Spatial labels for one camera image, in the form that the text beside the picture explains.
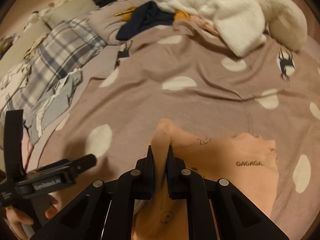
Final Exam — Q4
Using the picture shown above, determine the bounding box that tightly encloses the peach cartoon print shirt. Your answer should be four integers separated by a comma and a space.
132, 119, 279, 239

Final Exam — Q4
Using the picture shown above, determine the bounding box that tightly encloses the white folded shirt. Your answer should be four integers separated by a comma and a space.
1, 62, 31, 111

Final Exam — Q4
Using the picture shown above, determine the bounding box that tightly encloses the grey folded garment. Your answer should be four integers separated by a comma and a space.
25, 68, 82, 145

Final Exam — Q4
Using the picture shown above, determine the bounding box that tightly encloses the mauve pillow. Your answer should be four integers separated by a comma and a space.
88, 0, 149, 46

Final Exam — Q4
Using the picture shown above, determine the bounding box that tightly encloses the mauve spotted blanket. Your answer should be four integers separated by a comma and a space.
29, 22, 319, 239

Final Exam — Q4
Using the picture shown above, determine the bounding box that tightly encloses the navy blue garment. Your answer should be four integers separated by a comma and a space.
116, 1, 175, 41

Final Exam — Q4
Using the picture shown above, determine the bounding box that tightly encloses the plaid pillow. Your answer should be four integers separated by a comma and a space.
1, 16, 106, 115

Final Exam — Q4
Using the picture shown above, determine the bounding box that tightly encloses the left hand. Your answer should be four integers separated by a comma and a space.
4, 194, 61, 240

